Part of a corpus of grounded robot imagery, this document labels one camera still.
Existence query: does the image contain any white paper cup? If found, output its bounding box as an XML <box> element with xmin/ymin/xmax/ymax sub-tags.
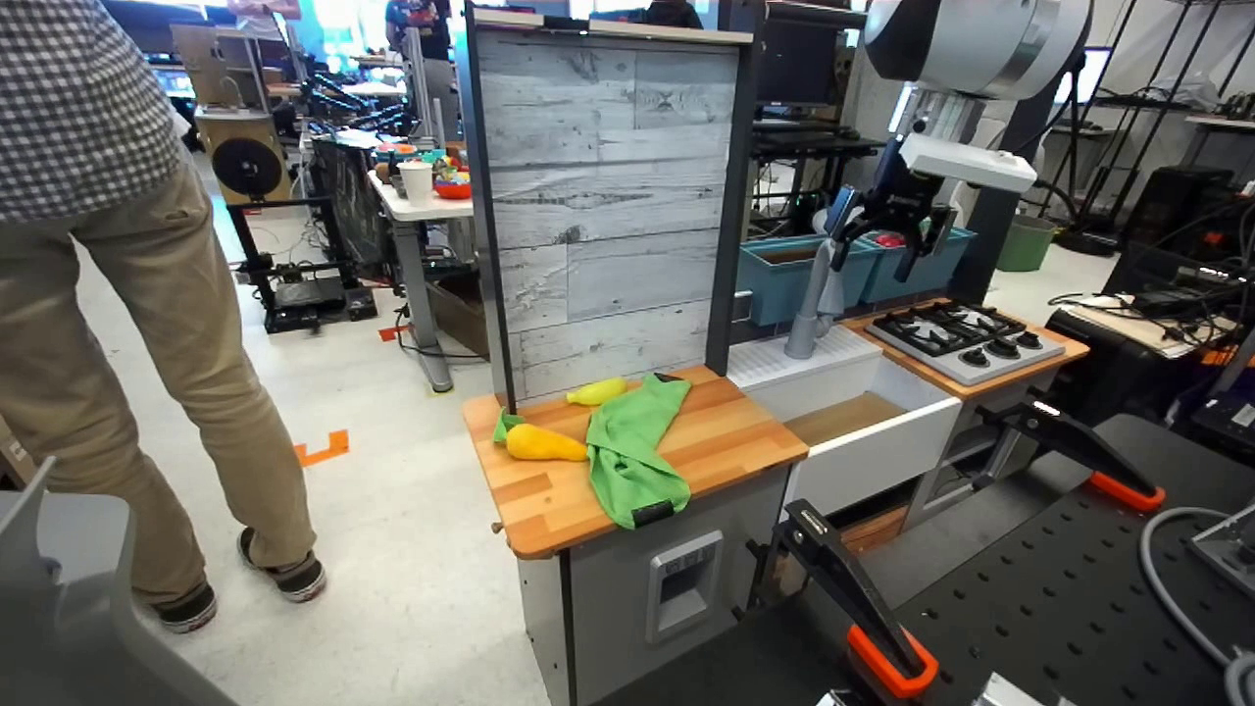
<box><xmin>395</xmin><ymin>159</ymin><xmax>434</xmax><ymax>207</ymax></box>

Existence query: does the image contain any wooden cutting board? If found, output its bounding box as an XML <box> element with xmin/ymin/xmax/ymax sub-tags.
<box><xmin>460</xmin><ymin>365</ymin><xmax>812</xmax><ymax>564</ymax></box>

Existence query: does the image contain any wooden box with black disc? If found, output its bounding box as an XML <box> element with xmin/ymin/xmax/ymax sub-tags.
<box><xmin>192</xmin><ymin>110</ymin><xmax>305</xmax><ymax>207</ymax></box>

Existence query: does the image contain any grey metal box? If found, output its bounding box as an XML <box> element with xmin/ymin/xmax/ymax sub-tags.
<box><xmin>1188</xmin><ymin>503</ymin><xmax>1255</xmax><ymax>599</ymax></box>

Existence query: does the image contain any wooden stove surround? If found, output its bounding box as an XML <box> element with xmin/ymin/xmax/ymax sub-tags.
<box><xmin>838</xmin><ymin>296</ymin><xmax>1094</xmax><ymax>404</ymax></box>

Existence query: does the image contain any grey wood backsplash panel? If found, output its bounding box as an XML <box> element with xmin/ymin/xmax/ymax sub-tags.
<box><xmin>471</xmin><ymin>14</ymin><xmax>750</xmax><ymax>407</ymax></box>

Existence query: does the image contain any black backsplash frame post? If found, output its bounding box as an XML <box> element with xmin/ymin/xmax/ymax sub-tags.
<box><xmin>456</xmin><ymin>6</ymin><xmax>519</xmax><ymax>404</ymax></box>
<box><xmin>703</xmin><ymin>0</ymin><xmax>770</xmax><ymax>377</ymax></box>

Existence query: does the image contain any white work table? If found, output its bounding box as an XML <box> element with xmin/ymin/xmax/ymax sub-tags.
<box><xmin>366</xmin><ymin>163</ymin><xmax>481</xmax><ymax>397</ymax></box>

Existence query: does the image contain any plain yellow toy vegetable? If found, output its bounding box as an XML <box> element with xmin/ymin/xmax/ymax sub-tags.
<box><xmin>561</xmin><ymin>373</ymin><xmax>634</xmax><ymax>411</ymax></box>

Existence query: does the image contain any person in checkered shirt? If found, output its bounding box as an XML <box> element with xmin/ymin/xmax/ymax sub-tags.
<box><xmin>0</xmin><ymin>0</ymin><xmax>330</xmax><ymax>638</ymax></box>

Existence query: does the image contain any grey toy kitchen cabinet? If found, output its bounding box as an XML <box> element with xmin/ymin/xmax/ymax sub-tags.
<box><xmin>513</xmin><ymin>387</ymin><xmax>1090</xmax><ymax>706</ymax></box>

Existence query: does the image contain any black office chair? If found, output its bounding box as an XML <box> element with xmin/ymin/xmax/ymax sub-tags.
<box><xmin>1110</xmin><ymin>163</ymin><xmax>1247</xmax><ymax>297</ymax></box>

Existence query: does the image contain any green bucket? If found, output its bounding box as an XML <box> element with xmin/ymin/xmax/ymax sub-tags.
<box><xmin>994</xmin><ymin>212</ymin><xmax>1055</xmax><ymax>275</ymax></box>

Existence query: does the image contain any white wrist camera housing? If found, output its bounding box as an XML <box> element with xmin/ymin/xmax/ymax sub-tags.
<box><xmin>898</xmin><ymin>129</ymin><xmax>1045</xmax><ymax>201</ymax></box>

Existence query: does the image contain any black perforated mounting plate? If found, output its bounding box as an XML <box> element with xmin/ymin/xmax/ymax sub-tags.
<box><xmin>898</xmin><ymin>486</ymin><xmax>1255</xmax><ymax>706</ymax></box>

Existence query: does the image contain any white toy sink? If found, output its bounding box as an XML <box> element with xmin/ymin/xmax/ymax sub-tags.
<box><xmin>727</xmin><ymin>323</ymin><xmax>964</xmax><ymax>522</ymax></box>

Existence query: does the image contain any teal storage bin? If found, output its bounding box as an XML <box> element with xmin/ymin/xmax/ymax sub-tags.
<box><xmin>860</xmin><ymin>224</ymin><xmax>982</xmax><ymax>309</ymax></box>
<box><xmin>739</xmin><ymin>233</ymin><xmax>879</xmax><ymax>329</ymax></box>

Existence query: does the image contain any grey toy stove top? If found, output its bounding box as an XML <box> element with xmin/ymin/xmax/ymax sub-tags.
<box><xmin>866</xmin><ymin>302</ymin><xmax>1069</xmax><ymax>387</ymax></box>

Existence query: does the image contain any black equipment cart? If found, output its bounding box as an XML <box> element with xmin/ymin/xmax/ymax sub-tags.
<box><xmin>228</xmin><ymin>193</ymin><xmax>379</xmax><ymax>338</ymax></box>

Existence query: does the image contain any grey hose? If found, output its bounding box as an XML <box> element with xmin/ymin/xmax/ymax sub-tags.
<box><xmin>1133</xmin><ymin>508</ymin><xmax>1255</xmax><ymax>699</ymax></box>

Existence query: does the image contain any black clamp with orange handle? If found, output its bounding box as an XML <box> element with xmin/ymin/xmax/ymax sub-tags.
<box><xmin>770</xmin><ymin>499</ymin><xmax>944</xmax><ymax>706</ymax></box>
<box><xmin>977</xmin><ymin>397</ymin><xmax>1171</xmax><ymax>518</ymax></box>

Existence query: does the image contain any green microfibre towel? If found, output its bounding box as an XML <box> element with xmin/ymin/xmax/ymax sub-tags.
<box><xmin>579</xmin><ymin>368</ymin><xmax>697</xmax><ymax>533</ymax></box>

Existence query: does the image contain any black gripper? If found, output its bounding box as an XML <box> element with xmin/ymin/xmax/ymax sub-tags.
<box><xmin>835</xmin><ymin>172</ymin><xmax>958</xmax><ymax>287</ymax></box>

